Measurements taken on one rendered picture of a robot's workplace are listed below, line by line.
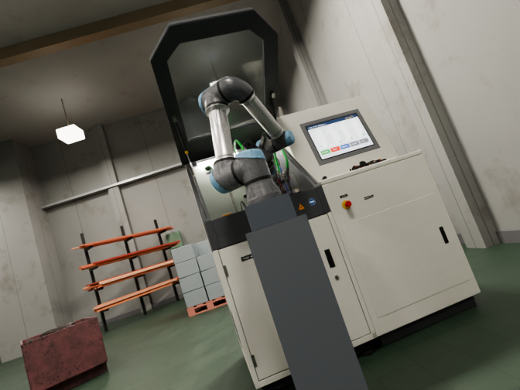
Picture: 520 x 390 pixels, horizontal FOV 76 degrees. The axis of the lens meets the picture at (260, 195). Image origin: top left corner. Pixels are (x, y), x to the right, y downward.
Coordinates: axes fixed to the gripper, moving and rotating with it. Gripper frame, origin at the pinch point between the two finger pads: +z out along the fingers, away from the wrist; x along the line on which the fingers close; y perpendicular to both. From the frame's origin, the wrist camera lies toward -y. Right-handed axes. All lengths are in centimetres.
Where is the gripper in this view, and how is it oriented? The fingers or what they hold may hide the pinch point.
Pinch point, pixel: (252, 143)
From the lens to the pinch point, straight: 152.8
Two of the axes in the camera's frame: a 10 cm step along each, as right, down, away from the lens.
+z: -2.1, -2.4, -9.5
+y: 7.3, 6.0, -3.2
